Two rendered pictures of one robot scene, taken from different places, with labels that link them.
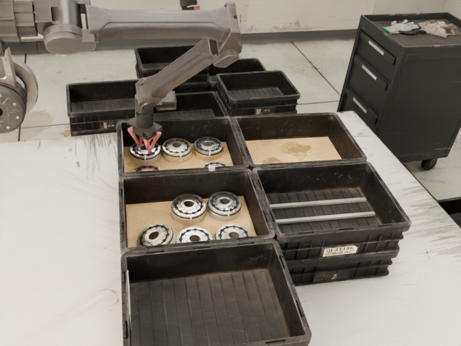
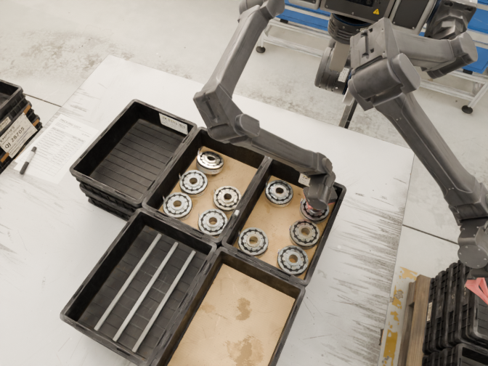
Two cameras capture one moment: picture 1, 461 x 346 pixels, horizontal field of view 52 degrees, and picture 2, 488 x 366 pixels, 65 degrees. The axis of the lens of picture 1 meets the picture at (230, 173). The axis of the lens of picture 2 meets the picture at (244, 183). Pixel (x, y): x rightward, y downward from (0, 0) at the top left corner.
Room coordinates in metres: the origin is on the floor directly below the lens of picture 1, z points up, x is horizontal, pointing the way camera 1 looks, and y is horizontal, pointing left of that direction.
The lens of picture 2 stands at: (1.50, -0.40, 2.05)
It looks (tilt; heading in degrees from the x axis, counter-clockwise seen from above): 58 degrees down; 127
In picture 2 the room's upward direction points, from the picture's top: 5 degrees clockwise
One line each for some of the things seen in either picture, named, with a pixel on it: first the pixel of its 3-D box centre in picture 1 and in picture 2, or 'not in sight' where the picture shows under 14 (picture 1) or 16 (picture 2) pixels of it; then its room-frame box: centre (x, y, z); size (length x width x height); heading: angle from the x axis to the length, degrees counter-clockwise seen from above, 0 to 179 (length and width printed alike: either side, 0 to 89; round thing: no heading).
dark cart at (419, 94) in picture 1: (403, 99); not in sight; (2.64, -1.01, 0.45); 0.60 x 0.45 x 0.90; 110
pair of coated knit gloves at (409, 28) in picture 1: (401, 26); not in sight; (2.67, -0.87, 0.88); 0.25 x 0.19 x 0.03; 110
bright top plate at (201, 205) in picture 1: (188, 205); (227, 197); (1.05, 0.11, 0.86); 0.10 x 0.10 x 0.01
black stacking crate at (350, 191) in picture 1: (324, 210); (146, 285); (1.08, -0.29, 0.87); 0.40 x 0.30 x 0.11; 105
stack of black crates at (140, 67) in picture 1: (171, 90); not in sight; (2.60, 0.41, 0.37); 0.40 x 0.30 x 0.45; 110
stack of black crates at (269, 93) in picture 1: (253, 119); not in sight; (2.36, -0.10, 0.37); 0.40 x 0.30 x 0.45; 110
